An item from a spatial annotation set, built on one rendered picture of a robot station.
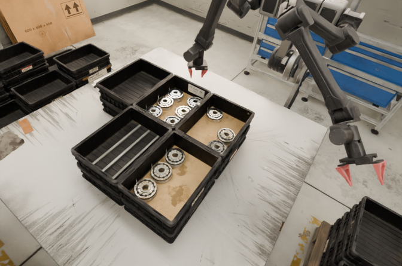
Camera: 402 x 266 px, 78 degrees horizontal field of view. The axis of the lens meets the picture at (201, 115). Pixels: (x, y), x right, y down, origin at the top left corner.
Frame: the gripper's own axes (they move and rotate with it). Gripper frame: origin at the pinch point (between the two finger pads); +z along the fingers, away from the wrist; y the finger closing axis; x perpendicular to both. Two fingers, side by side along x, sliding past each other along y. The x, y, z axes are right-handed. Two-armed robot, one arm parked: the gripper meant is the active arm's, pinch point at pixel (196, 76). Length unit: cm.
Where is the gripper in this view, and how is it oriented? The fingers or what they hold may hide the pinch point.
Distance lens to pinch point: 143.5
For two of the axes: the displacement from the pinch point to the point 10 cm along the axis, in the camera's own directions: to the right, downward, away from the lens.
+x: -2.0, -7.0, 6.8
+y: 9.8, -0.8, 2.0
